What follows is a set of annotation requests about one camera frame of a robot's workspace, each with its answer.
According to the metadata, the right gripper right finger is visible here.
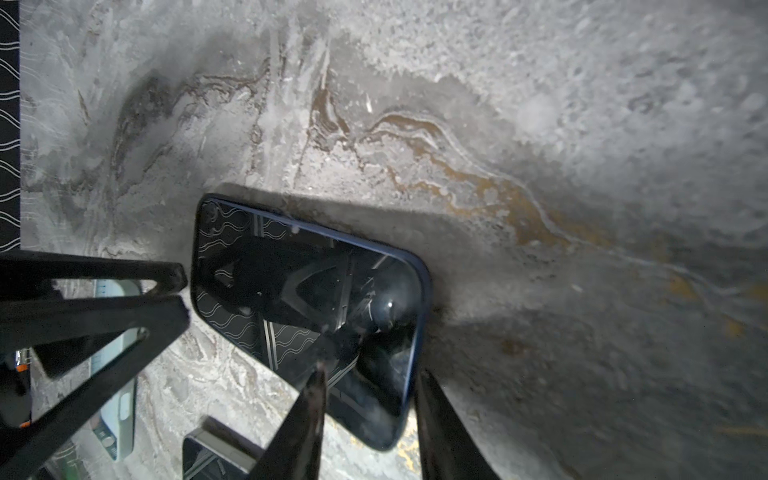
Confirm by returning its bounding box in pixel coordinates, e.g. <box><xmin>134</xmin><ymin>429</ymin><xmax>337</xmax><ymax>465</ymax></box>
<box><xmin>415</xmin><ymin>369</ymin><xmax>500</xmax><ymax>480</ymax></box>

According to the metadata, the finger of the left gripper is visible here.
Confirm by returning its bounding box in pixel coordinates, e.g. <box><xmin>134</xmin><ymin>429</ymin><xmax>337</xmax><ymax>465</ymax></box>
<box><xmin>0</xmin><ymin>295</ymin><xmax>192</xmax><ymax>480</ymax></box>
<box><xmin>0</xmin><ymin>250</ymin><xmax>189</xmax><ymax>379</ymax></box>

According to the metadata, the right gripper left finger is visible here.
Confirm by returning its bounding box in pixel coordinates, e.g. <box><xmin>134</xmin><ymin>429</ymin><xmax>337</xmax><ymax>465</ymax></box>
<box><xmin>247</xmin><ymin>365</ymin><xmax>327</xmax><ymax>479</ymax></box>

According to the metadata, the black phone lying flat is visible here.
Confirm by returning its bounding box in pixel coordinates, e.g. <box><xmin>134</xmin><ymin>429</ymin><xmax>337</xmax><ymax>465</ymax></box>
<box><xmin>182</xmin><ymin>416</ymin><xmax>264</xmax><ymax>480</ymax></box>

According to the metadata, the light blue phone case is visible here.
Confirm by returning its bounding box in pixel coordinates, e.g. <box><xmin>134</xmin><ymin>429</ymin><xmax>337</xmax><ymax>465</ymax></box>
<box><xmin>88</xmin><ymin>278</ymin><xmax>145</xmax><ymax>462</ymax></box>

